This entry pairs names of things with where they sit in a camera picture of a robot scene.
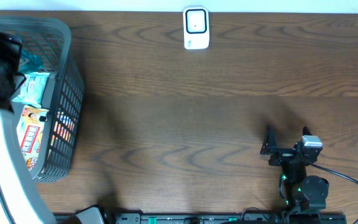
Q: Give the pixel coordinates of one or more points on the yellow snack bag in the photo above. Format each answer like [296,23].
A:
[30,130]

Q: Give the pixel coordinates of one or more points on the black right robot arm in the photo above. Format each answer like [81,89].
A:
[304,193]

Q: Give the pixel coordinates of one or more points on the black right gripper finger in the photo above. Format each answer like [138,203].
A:
[306,131]
[269,145]

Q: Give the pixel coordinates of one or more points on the mint green tissue pack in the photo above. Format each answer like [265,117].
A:
[32,90]

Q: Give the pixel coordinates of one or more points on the teal mouthwash bottle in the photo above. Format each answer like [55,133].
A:
[29,62]

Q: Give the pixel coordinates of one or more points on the white barcode scanner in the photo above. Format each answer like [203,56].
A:
[196,33]

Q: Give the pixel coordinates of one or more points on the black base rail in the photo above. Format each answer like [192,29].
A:
[97,214]

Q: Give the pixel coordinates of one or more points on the dark grey plastic basket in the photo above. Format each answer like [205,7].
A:
[51,39]

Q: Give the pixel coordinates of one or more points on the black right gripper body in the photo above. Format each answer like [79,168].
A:
[283,155]

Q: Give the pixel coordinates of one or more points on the small orange box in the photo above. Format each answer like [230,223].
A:
[63,129]

